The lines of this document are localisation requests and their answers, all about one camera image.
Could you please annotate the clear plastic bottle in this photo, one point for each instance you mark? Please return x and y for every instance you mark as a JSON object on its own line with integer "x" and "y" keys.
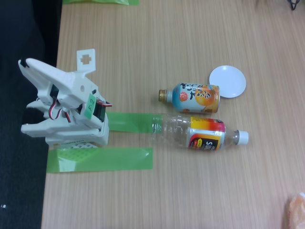
{"x": 171, "y": 133}

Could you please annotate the orange juice bottle can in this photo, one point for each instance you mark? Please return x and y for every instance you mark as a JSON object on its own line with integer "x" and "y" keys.
{"x": 190, "y": 97}

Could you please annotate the green plastic sheet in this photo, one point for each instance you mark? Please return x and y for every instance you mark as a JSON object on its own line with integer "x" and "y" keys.
{"x": 95, "y": 1}

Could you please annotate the long green tape strip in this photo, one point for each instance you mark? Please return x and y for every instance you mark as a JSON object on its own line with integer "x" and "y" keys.
{"x": 114, "y": 158}

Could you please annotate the white round plate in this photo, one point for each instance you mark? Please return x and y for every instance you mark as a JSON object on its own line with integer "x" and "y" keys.
{"x": 228, "y": 78}

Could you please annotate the orange plastic bag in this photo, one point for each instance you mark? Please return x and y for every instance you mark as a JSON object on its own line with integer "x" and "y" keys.
{"x": 297, "y": 212}

